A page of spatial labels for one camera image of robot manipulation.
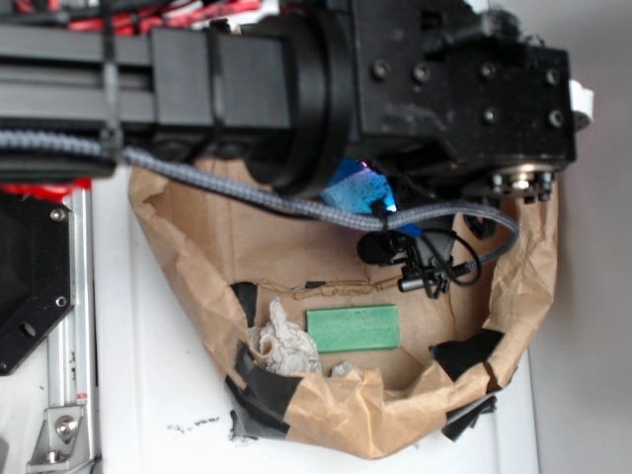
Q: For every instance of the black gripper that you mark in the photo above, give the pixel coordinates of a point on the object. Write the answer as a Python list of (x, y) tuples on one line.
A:
[(454, 103)]

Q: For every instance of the light blue sponge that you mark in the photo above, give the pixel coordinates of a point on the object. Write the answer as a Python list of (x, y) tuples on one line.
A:
[(355, 188)]

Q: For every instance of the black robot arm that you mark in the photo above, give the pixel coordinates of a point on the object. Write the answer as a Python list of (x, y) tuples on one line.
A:
[(280, 96)]

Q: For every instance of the green wooden block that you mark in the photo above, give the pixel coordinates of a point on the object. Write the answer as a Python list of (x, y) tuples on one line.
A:
[(354, 329)]

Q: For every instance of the crumpled brown paper bag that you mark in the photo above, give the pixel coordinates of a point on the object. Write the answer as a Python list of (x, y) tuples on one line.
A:
[(227, 261)]

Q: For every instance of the crumpled white paper piece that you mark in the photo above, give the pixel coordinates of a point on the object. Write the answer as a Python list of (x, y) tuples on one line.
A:
[(282, 346)]

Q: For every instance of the white plastic bin lid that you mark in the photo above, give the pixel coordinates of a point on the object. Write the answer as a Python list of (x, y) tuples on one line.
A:
[(163, 408)]

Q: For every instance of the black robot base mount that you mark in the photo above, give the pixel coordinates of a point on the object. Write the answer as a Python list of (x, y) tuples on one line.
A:
[(36, 274)]

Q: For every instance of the aluminium extrusion rail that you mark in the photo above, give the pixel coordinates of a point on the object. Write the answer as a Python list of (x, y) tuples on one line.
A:
[(69, 438)]

